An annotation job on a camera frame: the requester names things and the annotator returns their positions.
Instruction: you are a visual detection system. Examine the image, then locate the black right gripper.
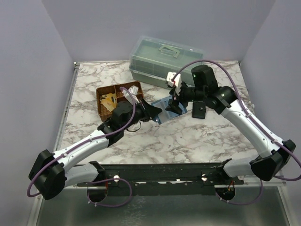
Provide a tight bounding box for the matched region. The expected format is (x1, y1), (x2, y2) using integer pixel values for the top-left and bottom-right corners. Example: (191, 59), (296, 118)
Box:
(165, 81), (206, 115)

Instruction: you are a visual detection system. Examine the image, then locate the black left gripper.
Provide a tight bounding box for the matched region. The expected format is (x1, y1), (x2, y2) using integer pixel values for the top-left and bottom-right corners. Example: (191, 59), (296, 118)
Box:
(122, 98), (162, 131)

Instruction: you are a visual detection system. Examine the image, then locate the blue leather card holder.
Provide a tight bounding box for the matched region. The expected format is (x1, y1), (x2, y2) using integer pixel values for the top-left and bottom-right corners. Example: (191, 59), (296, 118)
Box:
(151, 96), (187, 124)

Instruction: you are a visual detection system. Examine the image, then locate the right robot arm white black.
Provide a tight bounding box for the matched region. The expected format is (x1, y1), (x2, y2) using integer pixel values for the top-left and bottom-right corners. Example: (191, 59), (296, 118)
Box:
(166, 65), (296, 185)

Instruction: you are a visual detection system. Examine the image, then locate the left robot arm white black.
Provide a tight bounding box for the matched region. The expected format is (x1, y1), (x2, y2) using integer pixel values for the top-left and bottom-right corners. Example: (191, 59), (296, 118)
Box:
(29, 99), (162, 200)

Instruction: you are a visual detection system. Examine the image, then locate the black leather card holder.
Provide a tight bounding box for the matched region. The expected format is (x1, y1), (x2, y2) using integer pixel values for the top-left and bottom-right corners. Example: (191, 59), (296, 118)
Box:
(192, 101), (206, 119)

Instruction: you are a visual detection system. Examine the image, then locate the tan card in basket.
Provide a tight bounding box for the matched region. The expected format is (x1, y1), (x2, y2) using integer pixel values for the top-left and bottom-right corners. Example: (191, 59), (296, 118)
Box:
(101, 93), (117, 112)

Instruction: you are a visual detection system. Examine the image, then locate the brown wicker divided basket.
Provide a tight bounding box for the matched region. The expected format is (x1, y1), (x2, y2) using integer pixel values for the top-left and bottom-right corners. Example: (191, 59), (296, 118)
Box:
(96, 81), (143, 121)

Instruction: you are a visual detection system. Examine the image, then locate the green plastic storage box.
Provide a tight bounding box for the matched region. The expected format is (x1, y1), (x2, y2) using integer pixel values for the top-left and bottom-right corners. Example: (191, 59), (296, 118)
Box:
(129, 36), (204, 89)

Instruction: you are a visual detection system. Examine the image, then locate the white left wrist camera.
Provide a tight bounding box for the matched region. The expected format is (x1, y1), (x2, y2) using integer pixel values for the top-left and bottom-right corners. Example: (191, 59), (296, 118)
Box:
(122, 85), (139, 104)

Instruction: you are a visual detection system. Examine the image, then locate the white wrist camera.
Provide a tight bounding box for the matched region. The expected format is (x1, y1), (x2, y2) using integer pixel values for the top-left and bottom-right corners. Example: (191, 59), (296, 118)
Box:
(122, 85), (139, 104)
(166, 72), (182, 95)

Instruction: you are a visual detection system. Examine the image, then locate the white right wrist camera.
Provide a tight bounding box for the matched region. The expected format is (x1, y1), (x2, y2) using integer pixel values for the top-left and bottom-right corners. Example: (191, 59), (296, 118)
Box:
(166, 72), (182, 95)

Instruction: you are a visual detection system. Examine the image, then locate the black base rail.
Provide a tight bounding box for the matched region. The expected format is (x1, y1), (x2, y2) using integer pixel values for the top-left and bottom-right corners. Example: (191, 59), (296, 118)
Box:
(78, 162), (244, 199)

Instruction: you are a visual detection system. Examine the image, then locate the left aluminium side rail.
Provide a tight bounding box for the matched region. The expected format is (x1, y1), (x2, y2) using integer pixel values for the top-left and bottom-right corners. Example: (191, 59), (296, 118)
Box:
(52, 62), (80, 152)

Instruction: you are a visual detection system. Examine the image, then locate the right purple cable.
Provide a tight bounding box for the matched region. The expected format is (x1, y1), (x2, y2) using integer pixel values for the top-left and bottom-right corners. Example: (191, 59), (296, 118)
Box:
(173, 59), (301, 205)

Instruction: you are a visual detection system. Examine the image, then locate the purple cable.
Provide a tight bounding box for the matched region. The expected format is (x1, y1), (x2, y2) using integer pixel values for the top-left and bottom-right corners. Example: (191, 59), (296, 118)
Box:
(173, 59), (301, 205)
(26, 86), (140, 208)

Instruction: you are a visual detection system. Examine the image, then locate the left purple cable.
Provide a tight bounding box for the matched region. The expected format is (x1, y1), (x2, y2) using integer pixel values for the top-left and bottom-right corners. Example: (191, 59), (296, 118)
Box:
(26, 86), (140, 208)

